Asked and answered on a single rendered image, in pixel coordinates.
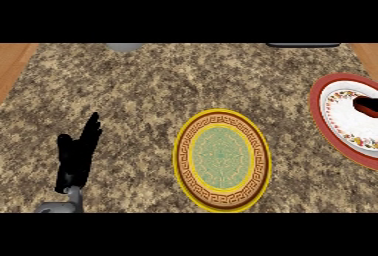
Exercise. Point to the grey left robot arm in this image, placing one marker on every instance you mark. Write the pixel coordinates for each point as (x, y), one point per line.
(70, 204)

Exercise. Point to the dark flat appliance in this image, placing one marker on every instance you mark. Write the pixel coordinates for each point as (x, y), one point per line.
(303, 44)

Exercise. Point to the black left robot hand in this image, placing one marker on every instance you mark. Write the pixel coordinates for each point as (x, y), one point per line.
(74, 156)

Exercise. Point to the grey rounded object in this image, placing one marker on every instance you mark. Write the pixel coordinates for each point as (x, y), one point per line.
(124, 46)

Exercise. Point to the red rimmed white floral plate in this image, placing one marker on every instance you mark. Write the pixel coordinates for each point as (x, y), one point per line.
(344, 123)

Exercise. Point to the yellow brown patterned plate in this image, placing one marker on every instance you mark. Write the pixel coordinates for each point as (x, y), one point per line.
(222, 160)

